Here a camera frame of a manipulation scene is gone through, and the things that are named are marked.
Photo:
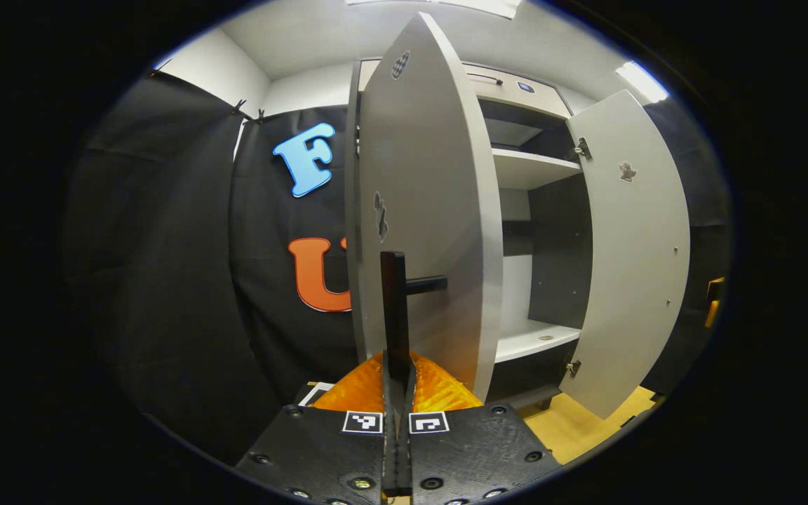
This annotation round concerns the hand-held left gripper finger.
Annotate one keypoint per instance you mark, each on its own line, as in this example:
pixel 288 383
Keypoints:
pixel 405 449
pixel 390 449

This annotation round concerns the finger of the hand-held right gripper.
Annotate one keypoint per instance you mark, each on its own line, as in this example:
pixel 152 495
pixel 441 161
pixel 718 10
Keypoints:
pixel 717 312

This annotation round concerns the grey double-door shoe cabinet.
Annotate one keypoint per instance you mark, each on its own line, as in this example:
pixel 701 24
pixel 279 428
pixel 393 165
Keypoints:
pixel 562 245

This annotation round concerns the cabinet door with checkered sticker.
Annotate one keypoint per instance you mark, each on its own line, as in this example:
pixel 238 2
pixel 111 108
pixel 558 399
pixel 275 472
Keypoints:
pixel 432 175

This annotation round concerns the metal door hinge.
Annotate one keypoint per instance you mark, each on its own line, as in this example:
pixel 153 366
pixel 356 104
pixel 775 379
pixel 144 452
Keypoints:
pixel 573 368
pixel 583 149

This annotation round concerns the white cabinet shelf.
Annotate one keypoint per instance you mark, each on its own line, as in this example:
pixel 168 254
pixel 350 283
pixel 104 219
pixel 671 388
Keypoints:
pixel 530 168
pixel 534 340

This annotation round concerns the grey cabinet drawer front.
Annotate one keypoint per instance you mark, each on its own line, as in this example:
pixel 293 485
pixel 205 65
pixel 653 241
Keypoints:
pixel 544 95

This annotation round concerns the white flat box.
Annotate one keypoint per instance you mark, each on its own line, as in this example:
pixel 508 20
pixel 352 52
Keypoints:
pixel 314 394

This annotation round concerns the small ceiling light panel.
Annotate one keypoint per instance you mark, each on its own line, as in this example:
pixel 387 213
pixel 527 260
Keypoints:
pixel 641 82

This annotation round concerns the black backdrop cloth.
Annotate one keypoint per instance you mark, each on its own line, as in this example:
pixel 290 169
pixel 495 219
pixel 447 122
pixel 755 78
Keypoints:
pixel 165 280

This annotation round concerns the large ceiling light panel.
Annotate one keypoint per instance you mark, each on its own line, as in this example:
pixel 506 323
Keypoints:
pixel 474 5

